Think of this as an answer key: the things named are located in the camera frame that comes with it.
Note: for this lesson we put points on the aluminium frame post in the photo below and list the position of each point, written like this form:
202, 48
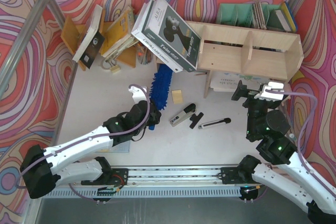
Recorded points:
20, 43

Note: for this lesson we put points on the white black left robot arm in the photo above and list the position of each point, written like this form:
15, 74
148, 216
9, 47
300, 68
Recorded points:
115, 130

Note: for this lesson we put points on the white book black cover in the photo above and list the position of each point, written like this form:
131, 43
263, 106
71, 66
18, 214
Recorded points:
90, 39

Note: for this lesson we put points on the blue yellow book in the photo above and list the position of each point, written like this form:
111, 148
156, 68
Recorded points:
286, 11

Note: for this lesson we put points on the blue yellow calculator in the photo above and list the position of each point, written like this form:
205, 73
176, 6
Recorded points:
120, 148

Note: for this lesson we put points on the yellow worn book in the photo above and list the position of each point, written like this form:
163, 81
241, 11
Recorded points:
118, 36

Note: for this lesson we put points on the aluminium mounting rail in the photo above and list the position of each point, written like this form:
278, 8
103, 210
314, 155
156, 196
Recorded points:
173, 175

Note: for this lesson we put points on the black plastic clip piece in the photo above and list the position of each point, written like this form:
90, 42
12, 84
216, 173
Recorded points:
195, 118

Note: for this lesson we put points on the white spiral notebook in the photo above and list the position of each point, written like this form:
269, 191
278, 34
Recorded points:
228, 82

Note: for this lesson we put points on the light wooden bookshelf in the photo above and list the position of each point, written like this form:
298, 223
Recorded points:
251, 52

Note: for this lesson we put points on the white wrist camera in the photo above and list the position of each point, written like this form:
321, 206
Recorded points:
139, 93
272, 91

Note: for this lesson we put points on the grey black stapler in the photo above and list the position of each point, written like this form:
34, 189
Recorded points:
186, 113

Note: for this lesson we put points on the pink pig figure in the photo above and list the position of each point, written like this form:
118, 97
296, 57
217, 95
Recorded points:
287, 89

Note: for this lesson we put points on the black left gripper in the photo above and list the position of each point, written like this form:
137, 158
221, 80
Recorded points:
154, 116

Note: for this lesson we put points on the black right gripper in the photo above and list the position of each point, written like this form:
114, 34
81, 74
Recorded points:
250, 102

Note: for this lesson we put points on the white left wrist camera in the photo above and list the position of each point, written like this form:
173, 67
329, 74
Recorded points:
139, 93

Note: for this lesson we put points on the white black utility knife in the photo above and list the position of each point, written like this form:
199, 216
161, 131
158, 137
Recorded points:
214, 123

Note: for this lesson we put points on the pencil holder with pens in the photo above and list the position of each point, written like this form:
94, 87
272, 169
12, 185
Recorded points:
144, 55

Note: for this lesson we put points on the green desk organizer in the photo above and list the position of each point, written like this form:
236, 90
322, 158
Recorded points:
243, 15

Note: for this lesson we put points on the brass padlock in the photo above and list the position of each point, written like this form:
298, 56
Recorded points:
110, 65

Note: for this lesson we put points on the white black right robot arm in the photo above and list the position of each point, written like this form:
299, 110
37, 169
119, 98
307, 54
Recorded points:
285, 170

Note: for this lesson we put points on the blue fluffy duster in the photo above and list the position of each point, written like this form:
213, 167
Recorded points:
160, 86

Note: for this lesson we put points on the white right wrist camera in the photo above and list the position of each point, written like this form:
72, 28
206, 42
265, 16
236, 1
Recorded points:
272, 91

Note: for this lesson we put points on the yellow sticky note pad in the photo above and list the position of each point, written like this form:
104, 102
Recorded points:
177, 96

